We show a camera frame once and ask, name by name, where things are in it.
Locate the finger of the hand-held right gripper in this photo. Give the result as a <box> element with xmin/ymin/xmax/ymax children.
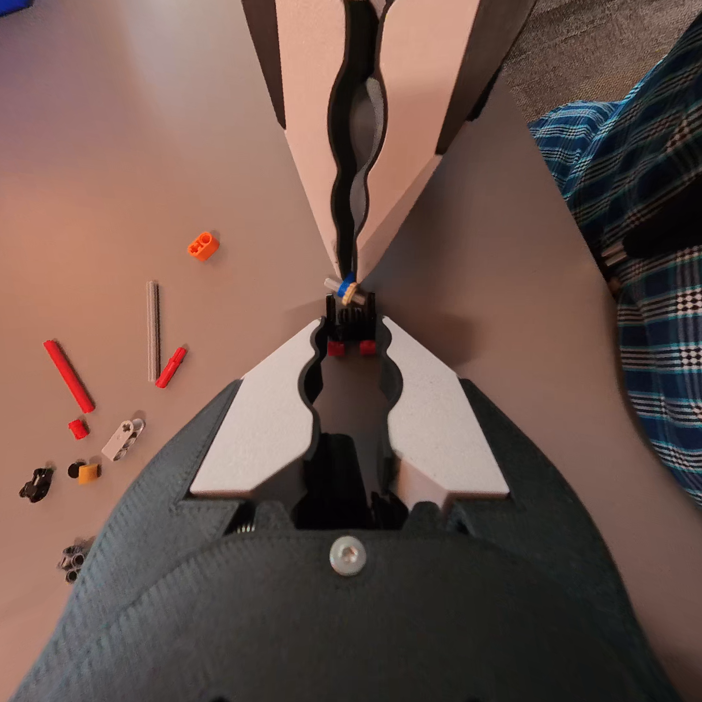
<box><xmin>354</xmin><ymin>0</ymin><xmax>484</xmax><ymax>279</ymax></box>
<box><xmin>276</xmin><ymin>0</ymin><xmax>363</xmax><ymax>282</ymax></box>

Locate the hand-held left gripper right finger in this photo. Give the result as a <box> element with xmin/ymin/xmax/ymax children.
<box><xmin>378</xmin><ymin>316</ymin><xmax>512</xmax><ymax>510</ymax></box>

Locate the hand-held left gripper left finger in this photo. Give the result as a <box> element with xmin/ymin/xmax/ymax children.
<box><xmin>188</xmin><ymin>317</ymin><xmax>326</xmax><ymax>502</ymax></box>

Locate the black frame with red pins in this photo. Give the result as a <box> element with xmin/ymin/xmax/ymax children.
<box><xmin>325</xmin><ymin>292</ymin><xmax>379</xmax><ymax>358</ymax></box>

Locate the small grey axle with gears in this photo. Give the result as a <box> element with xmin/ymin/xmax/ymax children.
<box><xmin>324</xmin><ymin>277</ymin><xmax>367</xmax><ymax>307</ymax></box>

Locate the red axle pin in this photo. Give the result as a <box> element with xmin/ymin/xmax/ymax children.
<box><xmin>155</xmin><ymin>347</ymin><xmax>188</xmax><ymax>389</ymax></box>

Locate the light grey axle connector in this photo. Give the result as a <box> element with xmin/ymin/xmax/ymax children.
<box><xmin>101</xmin><ymin>418</ymin><xmax>146</xmax><ymax>462</ymax></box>

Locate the long grey axle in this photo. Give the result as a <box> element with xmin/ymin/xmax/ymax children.
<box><xmin>146</xmin><ymin>280</ymin><xmax>161</xmax><ymax>383</ymax></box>

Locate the orange short beam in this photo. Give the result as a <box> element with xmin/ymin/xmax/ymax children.
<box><xmin>187</xmin><ymin>231</ymin><xmax>220</xmax><ymax>262</ymax></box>

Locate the long red axle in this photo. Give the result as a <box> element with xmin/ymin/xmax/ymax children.
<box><xmin>43</xmin><ymin>340</ymin><xmax>95</xmax><ymax>414</ymax></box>

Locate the grey double pin connector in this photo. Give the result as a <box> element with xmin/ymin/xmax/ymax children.
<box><xmin>57</xmin><ymin>537</ymin><xmax>95</xmax><ymax>585</ymax></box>

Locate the small black connector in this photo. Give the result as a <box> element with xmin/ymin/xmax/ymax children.
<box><xmin>19</xmin><ymin>467</ymin><xmax>56</xmax><ymax>503</ymax></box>

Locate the person's blue plaid shirt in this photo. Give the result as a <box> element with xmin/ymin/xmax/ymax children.
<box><xmin>529</xmin><ymin>11</ymin><xmax>702</xmax><ymax>511</ymax></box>

